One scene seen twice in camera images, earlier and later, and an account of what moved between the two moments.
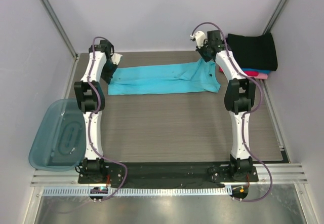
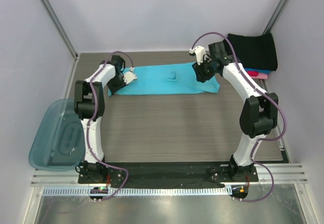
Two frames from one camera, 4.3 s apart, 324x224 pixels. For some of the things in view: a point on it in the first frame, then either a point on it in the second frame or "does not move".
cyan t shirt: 193,77 does not move
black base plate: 163,174 does not move
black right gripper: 206,53 → 200,72
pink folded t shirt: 261,76 does not move
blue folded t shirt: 259,70 does not move
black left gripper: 107,77 → 113,89
